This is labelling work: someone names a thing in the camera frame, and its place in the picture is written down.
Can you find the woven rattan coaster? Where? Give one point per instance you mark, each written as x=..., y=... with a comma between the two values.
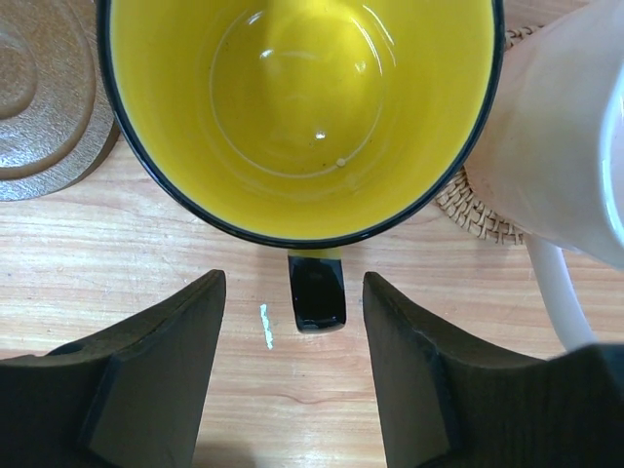
x=462, y=206

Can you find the yellow mug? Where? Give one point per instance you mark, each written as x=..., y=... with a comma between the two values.
x=302, y=125

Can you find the pink mug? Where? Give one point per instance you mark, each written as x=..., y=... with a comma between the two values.
x=550, y=159

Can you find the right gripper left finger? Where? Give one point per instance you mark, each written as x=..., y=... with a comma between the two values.
x=131, y=395

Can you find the brown wooden coaster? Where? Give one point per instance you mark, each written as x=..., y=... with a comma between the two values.
x=57, y=126

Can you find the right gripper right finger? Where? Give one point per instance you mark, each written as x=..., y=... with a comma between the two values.
x=447, y=398

